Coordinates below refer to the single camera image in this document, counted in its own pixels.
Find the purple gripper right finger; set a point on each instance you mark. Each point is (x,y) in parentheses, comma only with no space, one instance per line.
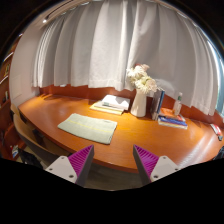
(152,167)

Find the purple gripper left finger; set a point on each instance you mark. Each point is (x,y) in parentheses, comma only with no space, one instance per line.
(74,168)

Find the pale green folded towel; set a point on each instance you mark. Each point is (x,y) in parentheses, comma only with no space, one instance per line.
(94,129)

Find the grey chair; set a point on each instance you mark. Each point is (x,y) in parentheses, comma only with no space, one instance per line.
(44,148)

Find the stack of flat books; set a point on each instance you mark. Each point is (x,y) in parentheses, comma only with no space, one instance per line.
(168,118)

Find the white ceramic vase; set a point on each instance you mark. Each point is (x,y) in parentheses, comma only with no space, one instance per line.
(138,108)

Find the clear plastic bottle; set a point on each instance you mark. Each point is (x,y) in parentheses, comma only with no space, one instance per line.
(177,105)

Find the upright blue book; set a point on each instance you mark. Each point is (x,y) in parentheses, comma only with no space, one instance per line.
(156,103)

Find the open white book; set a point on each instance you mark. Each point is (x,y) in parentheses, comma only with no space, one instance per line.
(112,104)

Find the red item at table edge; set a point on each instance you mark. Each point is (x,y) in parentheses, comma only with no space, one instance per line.
(217,131)

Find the white flower bouquet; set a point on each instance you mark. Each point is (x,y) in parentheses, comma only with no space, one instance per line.
(140,79)

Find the white curtain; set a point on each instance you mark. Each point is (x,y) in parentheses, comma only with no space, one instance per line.
(95,45)

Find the wooden wall shelf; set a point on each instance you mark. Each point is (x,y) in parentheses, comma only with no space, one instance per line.
(8,135)

